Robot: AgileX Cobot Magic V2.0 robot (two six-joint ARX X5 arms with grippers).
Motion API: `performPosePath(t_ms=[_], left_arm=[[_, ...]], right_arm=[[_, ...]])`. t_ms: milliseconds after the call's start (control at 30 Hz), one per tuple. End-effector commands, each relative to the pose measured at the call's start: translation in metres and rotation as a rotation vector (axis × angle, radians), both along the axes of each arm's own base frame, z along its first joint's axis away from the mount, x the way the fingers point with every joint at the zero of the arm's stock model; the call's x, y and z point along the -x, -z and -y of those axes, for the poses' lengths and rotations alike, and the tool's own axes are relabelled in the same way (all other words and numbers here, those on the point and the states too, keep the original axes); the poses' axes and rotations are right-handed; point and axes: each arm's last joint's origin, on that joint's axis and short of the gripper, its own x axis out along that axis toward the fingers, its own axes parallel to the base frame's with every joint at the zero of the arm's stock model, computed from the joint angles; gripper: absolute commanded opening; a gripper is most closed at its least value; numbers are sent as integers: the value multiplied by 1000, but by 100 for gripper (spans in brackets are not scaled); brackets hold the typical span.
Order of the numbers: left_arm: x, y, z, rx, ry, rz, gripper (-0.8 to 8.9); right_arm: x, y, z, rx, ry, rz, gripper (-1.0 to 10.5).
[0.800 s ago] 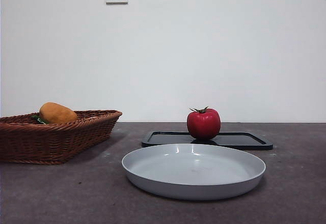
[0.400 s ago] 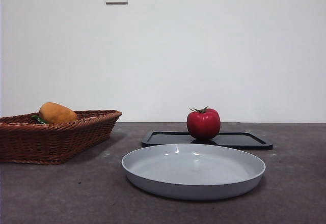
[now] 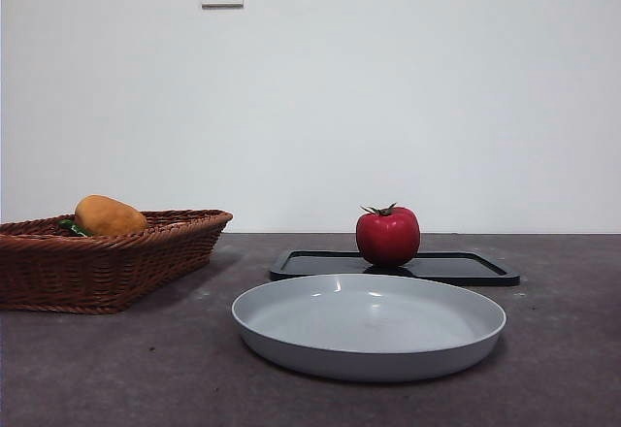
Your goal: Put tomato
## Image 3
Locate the red tomato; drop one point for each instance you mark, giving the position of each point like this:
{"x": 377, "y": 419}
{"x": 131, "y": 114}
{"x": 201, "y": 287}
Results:
{"x": 388, "y": 238}

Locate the black rectangular tray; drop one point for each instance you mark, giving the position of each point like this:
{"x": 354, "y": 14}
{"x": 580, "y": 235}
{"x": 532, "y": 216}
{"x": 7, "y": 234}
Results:
{"x": 461, "y": 267}

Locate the orange-brown potato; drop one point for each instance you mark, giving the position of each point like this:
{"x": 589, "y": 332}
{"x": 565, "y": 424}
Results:
{"x": 109, "y": 220}

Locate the brown wicker basket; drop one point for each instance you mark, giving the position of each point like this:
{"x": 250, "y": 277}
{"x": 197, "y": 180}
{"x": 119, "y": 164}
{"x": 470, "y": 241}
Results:
{"x": 97, "y": 272}

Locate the green pepper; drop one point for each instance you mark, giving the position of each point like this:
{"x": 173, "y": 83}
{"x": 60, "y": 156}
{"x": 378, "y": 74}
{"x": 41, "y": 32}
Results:
{"x": 73, "y": 227}

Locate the grey round plate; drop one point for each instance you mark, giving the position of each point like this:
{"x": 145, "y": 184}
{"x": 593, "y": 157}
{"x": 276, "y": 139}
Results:
{"x": 364, "y": 320}

